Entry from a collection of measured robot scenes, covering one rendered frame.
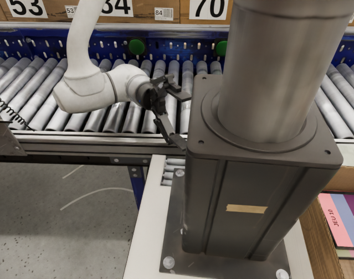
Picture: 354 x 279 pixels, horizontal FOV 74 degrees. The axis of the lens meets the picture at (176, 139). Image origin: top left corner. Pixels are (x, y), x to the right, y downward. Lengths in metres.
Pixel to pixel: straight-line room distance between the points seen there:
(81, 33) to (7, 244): 1.22
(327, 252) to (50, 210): 1.41
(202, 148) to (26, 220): 1.45
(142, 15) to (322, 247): 1.04
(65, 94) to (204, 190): 0.52
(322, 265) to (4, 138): 0.90
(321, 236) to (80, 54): 0.71
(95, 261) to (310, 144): 1.23
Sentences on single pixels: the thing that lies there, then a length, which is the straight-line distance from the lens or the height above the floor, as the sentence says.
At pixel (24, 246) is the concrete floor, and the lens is 1.58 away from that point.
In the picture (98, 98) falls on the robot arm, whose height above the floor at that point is 0.86.
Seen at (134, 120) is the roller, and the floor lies 0.75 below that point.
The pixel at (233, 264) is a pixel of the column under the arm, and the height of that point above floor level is 0.76.
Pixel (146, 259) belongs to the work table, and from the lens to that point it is 0.56.
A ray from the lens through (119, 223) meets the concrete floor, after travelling 1.44.
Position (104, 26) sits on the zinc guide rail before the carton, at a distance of 1.18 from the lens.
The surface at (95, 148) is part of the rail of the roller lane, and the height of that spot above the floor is 0.71.
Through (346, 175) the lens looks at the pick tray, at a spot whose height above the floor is 0.82.
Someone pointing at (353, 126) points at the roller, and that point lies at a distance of 1.00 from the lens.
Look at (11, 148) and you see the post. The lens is 0.95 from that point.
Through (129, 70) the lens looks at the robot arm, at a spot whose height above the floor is 0.90.
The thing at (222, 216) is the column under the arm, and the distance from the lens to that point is 0.39.
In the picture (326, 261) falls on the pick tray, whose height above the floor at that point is 0.82.
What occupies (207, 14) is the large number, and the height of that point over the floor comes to 0.93.
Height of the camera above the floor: 1.28
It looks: 46 degrees down
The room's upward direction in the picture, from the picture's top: straight up
